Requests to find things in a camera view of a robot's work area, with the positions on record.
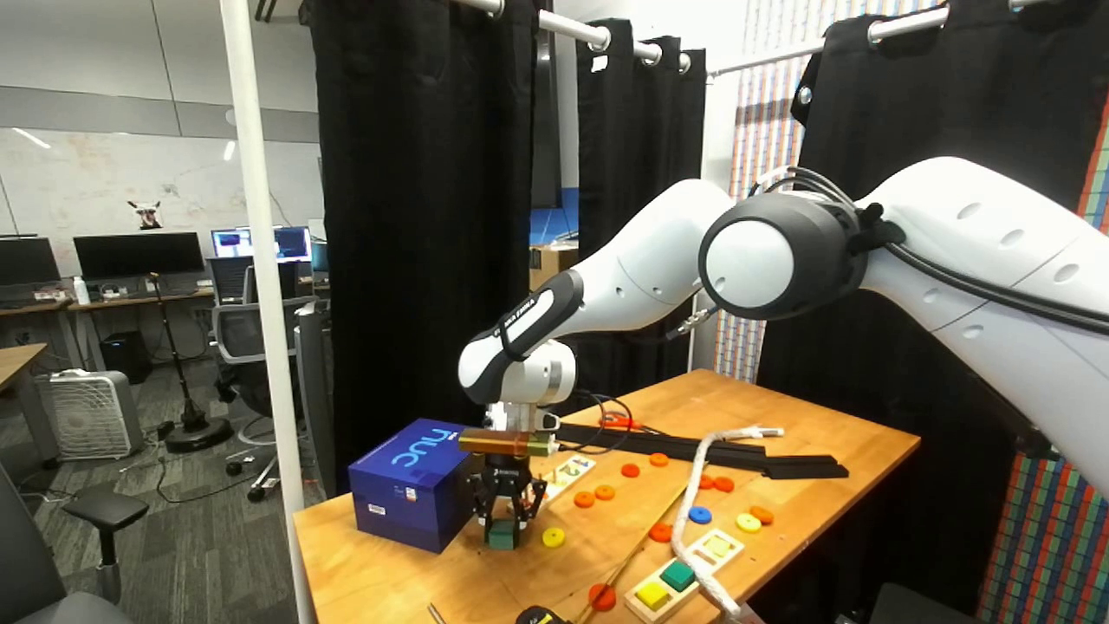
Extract black floor stand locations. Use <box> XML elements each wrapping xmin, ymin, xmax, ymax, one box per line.
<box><xmin>144</xmin><ymin>268</ymin><xmax>237</xmax><ymax>458</ymax></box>

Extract black curtain behind robot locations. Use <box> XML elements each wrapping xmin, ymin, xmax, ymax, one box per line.
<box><xmin>756</xmin><ymin>0</ymin><xmax>1109</xmax><ymax>622</ymax></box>

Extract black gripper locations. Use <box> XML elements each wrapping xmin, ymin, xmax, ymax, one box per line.
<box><xmin>467</xmin><ymin>455</ymin><xmax>553</xmax><ymax>553</ymax></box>

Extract white number puzzle board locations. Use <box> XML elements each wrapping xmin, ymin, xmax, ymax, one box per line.
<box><xmin>538</xmin><ymin>452</ymin><xmax>602</xmax><ymax>503</ymax></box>

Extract colourful mosaic patterned panel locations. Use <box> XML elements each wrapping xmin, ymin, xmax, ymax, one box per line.
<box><xmin>971</xmin><ymin>96</ymin><xmax>1109</xmax><ymax>624</ymax></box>

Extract black office chair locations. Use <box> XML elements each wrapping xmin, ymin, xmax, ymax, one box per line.
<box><xmin>0</xmin><ymin>460</ymin><xmax>156</xmax><ymax>624</ymax></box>

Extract narrow black curtain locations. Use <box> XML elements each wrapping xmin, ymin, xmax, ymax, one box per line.
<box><xmin>571</xmin><ymin>13</ymin><xmax>710</xmax><ymax>409</ymax></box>

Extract blue NUC cardboard box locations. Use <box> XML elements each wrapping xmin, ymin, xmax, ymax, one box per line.
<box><xmin>342</xmin><ymin>415</ymin><xmax>483</xmax><ymax>556</ymax></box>

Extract dark green square block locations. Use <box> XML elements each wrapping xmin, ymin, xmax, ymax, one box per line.
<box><xmin>658</xmin><ymin>557</ymin><xmax>702</xmax><ymax>593</ymax></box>

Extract silver curtain rod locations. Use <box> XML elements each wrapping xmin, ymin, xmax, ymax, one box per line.
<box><xmin>456</xmin><ymin>0</ymin><xmax>703</xmax><ymax>71</ymax></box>

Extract wide black computer monitor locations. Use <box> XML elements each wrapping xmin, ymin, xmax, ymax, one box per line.
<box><xmin>69</xmin><ymin>229</ymin><xmax>211</xmax><ymax>288</ymax></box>

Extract wooden shape sorter board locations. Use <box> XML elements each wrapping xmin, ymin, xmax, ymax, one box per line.
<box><xmin>620</xmin><ymin>523</ymin><xmax>751</xmax><ymax>624</ymax></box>

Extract orange handled scissors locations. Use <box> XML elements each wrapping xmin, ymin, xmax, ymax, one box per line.
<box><xmin>593</xmin><ymin>400</ymin><xmax>644</xmax><ymax>438</ymax></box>

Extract brown cardboard box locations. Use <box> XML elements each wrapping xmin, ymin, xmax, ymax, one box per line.
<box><xmin>527</xmin><ymin>238</ymin><xmax>584</xmax><ymax>294</ymax></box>

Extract yellow square block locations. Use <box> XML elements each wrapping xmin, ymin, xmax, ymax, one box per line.
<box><xmin>631</xmin><ymin>579</ymin><xmax>675</xmax><ymax>613</ymax></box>

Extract wooden desk corner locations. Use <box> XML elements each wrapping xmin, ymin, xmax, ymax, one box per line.
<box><xmin>0</xmin><ymin>341</ymin><xmax>51</xmax><ymax>397</ymax></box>

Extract white box fan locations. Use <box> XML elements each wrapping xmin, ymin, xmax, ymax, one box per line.
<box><xmin>30</xmin><ymin>363</ymin><xmax>144</xmax><ymax>464</ymax></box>

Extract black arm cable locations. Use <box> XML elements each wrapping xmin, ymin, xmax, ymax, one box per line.
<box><xmin>756</xmin><ymin>162</ymin><xmax>1109</xmax><ymax>341</ymax></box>

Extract white vertical post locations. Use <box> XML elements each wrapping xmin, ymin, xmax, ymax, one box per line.
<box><xmin>214</xmin><ymin>0</ymin><xmax>320</xmax><ymax>624</ymax></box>

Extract small drone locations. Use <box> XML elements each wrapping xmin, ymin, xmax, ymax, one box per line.
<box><xmin>125</xmin><ymin>197</ymin><xmax>167</xmax><ymax>237</ymax></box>

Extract black computer tower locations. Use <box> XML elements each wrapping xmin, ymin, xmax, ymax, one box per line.
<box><xmin>97</xmin><ymin>328</ymin><xmax>156</xmax><ymax>387</ymax></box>

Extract thick white rope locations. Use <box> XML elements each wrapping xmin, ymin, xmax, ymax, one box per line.
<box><xmin>667</xmin><ymin>424</ymin><xmax>789</xmax><ymax>624</ymax></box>

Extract small blue lit screen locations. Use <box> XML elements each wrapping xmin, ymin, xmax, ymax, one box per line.
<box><xmin>210</xmin><ymin>224</ymin><xmax>262</xmax><ymax>264</ymax></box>
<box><xmin>270</xmin><ymin>223</ymin><xmax>317</xmax><ymax>268</ymax></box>

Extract long office desk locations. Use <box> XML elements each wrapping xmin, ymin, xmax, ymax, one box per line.
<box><xmin>0</xmin><ymin>283</ymin><xmax>221</xmax><ymax>341</ymax></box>

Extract pale mosaic patterned panel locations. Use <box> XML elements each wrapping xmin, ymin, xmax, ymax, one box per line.
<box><xmin>709</xmin><ymin>50</ymin><xmax>818</xmax><ymax>384</ymax></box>

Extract mesh back office chair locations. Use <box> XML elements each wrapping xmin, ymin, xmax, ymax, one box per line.
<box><xmin>206</xmin><ymin>254</ymin><xmax>307</xmax><ymax>503</ymax></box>

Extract wide black curtain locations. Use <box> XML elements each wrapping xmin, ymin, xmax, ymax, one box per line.
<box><xmin>301</xmin><ymin>0</ymin><xmax>548</xmax><ymax>497</ymax></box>

